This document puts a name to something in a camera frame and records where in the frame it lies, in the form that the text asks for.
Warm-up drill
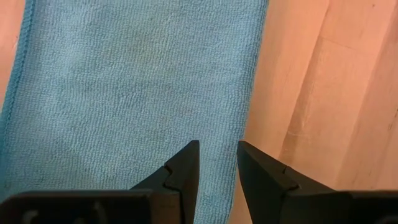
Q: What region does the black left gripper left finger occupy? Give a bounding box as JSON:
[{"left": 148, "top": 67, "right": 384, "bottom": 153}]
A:
[{"left": 129, "top": 139, "right": 201, "bottom": 224}]

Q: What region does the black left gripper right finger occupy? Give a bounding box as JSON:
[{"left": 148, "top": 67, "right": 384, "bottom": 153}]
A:
[{"left": 236, "top": 139, "right": 336, "bottom": 224}]

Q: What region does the blue microfiber towel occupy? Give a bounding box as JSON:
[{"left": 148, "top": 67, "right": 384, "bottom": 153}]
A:
[{"left": 0, "top": 0, "right": 270, "bottom": 224}]

